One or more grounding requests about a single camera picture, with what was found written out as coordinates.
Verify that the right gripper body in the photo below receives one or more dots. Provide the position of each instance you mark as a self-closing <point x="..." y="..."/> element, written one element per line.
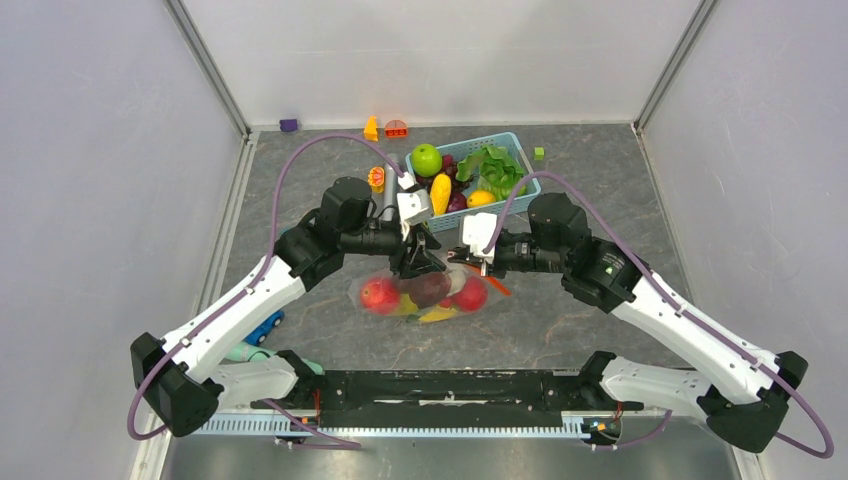
<point x="485" y="265"/>

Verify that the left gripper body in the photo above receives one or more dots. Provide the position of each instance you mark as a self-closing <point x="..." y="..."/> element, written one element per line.
<point x="402" y="263"/>

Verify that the dark red toy peach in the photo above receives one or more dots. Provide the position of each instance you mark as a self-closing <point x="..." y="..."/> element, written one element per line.
<point x="429" y="289"/>

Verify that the clear zip top bag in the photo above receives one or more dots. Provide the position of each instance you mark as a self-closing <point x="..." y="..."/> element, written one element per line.
<point x="497" y="291"/>

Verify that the red toy tomato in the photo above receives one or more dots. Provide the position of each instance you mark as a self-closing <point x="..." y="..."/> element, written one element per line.
<point x="472" y="297"/>

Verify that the yellow-green toy fruit slice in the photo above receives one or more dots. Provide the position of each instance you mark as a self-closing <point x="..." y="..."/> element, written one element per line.
<point x="405" y="306"/>

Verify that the red toy apple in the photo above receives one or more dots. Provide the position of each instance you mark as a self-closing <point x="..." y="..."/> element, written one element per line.
<point x="380" y="295"/>

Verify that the yellow toy mango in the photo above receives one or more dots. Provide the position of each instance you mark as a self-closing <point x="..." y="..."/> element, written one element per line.
<point x="438" y="314"/>

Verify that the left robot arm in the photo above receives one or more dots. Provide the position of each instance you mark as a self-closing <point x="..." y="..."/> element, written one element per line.
<point x="183" y="377"/>

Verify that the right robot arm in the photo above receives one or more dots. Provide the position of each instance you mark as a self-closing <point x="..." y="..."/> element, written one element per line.
<point x="737" y="388"/>

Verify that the purple toy onion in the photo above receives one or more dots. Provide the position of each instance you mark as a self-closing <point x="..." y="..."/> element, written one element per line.
<point x="457" y="202"/>

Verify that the yellow toy lemon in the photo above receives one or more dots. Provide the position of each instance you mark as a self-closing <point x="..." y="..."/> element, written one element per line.
<point x="479" y="198"/>

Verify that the dark purple toy grapes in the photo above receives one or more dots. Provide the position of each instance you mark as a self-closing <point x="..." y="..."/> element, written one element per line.
<point x="449" y="168"/>

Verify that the yellow toy corn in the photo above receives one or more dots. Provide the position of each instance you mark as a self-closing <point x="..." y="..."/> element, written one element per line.
<point x="440" y="193"/>

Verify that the green toy lettuce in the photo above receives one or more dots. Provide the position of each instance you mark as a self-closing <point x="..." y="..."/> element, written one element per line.
<point x="494" y="170"/>

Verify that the silver toy microphone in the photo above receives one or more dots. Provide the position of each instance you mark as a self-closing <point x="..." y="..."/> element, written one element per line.
<point x="389" y="193"/>

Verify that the orange slice toy block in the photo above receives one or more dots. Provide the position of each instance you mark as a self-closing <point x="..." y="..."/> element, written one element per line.
<point x="376" y="179"/>

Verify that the green toy apple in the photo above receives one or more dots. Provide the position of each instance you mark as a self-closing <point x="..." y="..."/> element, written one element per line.
<point x="426" y="160"/>

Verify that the red semicircle toy block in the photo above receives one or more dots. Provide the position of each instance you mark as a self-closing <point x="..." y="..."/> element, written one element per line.
<point x="396" y="129"/>

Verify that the blue toy car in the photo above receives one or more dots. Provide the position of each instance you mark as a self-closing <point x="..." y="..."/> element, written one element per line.
<point x="262" y="331"/>

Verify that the purple toy block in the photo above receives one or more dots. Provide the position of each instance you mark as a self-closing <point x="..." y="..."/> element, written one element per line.
<point x="289" y="125"/>

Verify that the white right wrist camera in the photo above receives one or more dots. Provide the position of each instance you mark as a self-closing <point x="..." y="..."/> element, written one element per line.
<point x="476" y="232"/>

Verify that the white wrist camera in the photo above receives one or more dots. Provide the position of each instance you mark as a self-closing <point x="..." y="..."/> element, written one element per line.
<point x="476" y="232"/>
<point x="414" y="207"/>

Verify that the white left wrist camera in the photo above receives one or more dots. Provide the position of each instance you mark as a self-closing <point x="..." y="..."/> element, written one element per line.
<point x="414" y="207"/>

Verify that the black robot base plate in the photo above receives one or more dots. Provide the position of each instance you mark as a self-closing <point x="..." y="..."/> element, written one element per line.
<point x="485" y="398"/>

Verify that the white slotted cable duct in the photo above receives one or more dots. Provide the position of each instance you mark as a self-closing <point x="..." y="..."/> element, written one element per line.
<point x="276" y="425"/>

